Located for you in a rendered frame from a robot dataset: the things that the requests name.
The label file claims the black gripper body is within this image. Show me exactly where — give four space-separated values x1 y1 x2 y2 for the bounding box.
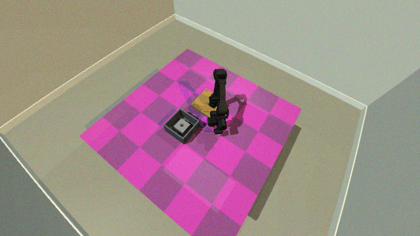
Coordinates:
210 111 223 134

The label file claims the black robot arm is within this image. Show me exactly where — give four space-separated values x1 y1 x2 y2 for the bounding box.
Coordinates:
207 69 229 130

